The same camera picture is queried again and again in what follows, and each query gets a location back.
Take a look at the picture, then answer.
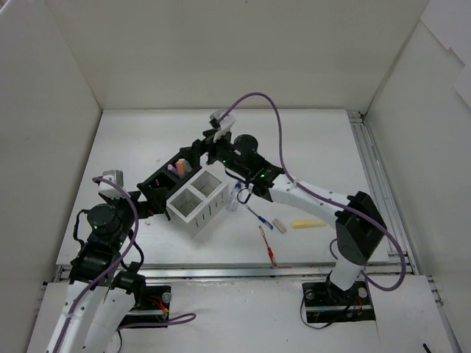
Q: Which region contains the orange highlighter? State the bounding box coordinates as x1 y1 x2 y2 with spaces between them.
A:
176 159 186 178

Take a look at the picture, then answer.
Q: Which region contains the purple highlighter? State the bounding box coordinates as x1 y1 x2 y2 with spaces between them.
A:
167 164 179 177

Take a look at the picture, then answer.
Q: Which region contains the small clear spray bottle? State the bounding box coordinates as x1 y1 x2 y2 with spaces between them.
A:
226 182 241 212

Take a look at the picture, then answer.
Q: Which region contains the blue ballpoint pen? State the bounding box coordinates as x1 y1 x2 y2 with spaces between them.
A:
244 204 274 229

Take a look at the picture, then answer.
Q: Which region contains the red ballpoint pen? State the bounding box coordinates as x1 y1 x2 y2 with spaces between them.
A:
259 226 277 268

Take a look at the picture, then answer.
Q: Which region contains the yellow highlighter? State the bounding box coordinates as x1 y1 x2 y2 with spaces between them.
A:
291 219 327 229

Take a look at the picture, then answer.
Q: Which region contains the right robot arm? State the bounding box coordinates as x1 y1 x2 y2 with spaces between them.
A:
180 130 386 303

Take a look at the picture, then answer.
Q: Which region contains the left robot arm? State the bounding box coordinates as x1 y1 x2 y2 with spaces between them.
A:
46 174 166 352

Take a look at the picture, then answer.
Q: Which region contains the black desk organizer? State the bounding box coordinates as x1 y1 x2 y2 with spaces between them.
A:
143 152 202 221

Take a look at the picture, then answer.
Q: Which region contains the white desk organizer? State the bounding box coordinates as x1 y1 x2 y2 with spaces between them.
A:
167 169 228 237

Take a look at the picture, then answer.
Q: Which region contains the white eraser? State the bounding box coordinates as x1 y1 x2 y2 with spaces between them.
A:
272 218 287 234

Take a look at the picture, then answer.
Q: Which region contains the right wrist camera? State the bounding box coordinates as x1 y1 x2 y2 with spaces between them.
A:
210 109 236 143

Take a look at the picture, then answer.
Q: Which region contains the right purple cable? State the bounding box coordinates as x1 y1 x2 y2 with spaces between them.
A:
220 91 408 293

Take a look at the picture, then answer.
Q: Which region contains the aluminium front rail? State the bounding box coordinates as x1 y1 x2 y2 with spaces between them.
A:
54 262 401 282

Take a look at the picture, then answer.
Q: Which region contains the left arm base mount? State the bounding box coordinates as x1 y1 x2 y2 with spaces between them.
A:
119 284 171 327

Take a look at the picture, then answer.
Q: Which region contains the aluminium side rail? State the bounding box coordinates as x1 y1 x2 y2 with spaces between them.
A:
347 110 442 306

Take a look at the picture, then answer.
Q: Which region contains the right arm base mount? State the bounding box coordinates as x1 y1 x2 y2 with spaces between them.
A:
300 280 376 330

